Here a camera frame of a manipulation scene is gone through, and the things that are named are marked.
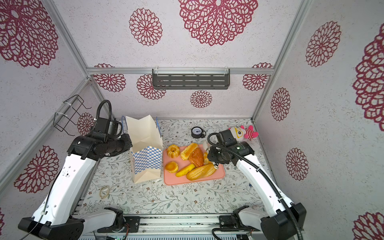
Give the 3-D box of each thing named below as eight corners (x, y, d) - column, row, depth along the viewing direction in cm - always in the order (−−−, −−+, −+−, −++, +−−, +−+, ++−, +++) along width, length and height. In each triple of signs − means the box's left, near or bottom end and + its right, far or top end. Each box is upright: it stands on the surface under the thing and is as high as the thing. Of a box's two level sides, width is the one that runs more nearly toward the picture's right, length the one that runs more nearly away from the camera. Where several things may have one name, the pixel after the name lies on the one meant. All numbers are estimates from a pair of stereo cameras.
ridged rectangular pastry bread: (179, 157, 99) (178, 154, 97) (190, 143, 106) (190, 140, 104) (185, 161, 97) (185, 159, 94) (197, 147, 104) (197, 144, 102)
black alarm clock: (191, 138, 111) (191, 135, 108) (191, 129, 116) (191, 126, 114) (206, 138, 111) (206, 135, 108) (205, 129, 116) (205, 126, 114)
